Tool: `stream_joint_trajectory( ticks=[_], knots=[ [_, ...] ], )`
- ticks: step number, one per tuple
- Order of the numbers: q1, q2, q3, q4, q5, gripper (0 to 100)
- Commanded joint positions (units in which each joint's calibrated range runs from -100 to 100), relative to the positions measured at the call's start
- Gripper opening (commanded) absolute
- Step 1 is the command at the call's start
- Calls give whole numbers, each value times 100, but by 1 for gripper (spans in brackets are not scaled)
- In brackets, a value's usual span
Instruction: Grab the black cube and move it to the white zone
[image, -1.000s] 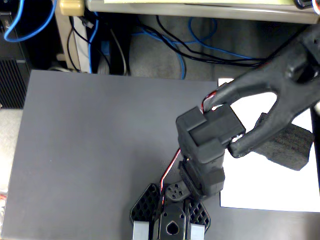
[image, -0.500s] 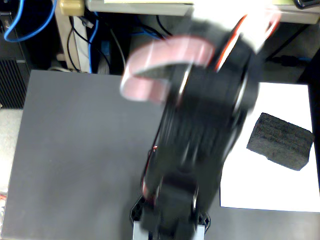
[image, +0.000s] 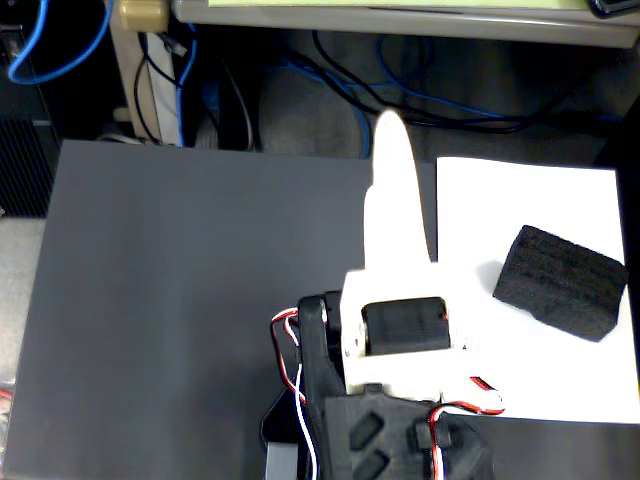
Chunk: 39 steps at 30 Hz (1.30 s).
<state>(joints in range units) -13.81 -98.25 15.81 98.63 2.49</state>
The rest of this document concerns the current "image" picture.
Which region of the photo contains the dark grey table mat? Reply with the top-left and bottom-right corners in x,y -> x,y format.
2,139 -> 640,480

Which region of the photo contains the thin black looped cable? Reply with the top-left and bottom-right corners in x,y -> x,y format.
133,31 -> 177,145

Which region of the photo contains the beige desk side panel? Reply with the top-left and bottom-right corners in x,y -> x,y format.
108,24 -> 185,147

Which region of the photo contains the black device on desk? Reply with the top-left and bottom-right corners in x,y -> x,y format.
586,0 -> 640,21

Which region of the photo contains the grey table clamp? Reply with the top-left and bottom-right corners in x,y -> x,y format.
264,441 -> 300,480

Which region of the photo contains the red white gripper servo wire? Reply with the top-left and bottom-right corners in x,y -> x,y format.
423,375 -> 507,480

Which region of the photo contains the clear network plug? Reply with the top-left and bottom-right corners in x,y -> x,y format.
160,33 -> 190,57

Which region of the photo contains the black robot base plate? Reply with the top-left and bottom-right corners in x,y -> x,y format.
259,387 -> 302,449

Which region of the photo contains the black vented computer case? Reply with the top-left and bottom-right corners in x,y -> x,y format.
0,115 -> 62,219

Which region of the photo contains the straight blue network cable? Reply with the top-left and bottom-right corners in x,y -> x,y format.
174,27 -> 200,147

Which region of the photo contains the looped blue network cable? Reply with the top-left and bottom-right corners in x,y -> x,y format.
6,0 -> 114,86

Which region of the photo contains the grey cable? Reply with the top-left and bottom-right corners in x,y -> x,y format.
218,62 -> 257,152

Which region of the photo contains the blue floor cable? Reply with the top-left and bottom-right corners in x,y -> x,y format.
349,35 -> 624,124
264,54 -> 376,161

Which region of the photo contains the white paper sheet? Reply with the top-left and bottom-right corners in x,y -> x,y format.
435,155 -> 640,426

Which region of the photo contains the black floor cable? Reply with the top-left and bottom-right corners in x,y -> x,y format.
312,30 -> 556,135
282,47 -> 624,132

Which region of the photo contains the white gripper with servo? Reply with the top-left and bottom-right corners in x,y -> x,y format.
341,109 -> 482,404

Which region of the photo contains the black foam cube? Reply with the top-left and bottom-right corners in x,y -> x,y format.
491,224 -> 630,344

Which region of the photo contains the beige plastic box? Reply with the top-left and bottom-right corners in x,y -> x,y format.
118,0 -> 172,33

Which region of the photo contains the red white base servo wire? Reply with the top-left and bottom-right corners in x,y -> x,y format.
271,307 -> 320,480

